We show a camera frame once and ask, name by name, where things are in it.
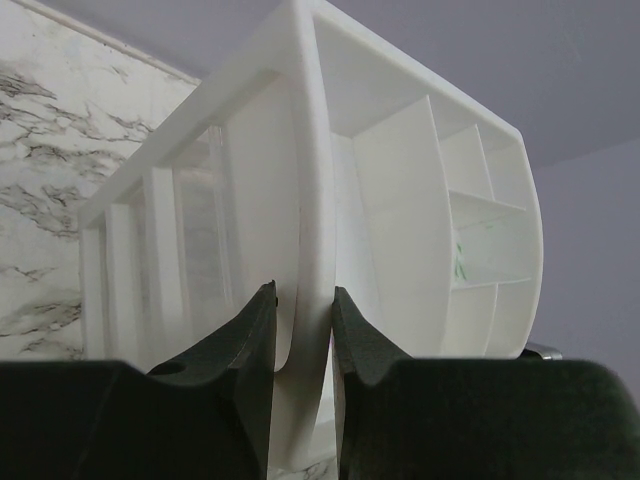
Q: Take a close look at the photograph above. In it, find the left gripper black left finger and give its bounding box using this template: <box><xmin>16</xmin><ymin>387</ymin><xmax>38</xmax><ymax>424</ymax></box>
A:
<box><xmin>1</xmin><ymin>283</ymin><xmax>278</xmax><ymax>479</ymax></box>

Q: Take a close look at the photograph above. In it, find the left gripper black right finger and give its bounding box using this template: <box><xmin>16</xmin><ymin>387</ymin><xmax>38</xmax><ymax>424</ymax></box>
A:
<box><xmin>331</xmin><ymin>287</ymin><xmax>639</xmax><ymax>479</ymax></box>

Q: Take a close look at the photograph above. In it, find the white makeup organizer with drawers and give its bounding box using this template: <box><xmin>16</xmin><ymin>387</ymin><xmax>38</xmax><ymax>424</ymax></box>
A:
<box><xmin>79</xmin><ymin>1</ymin><xmax>543</xmax><ymax>470</ymax></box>

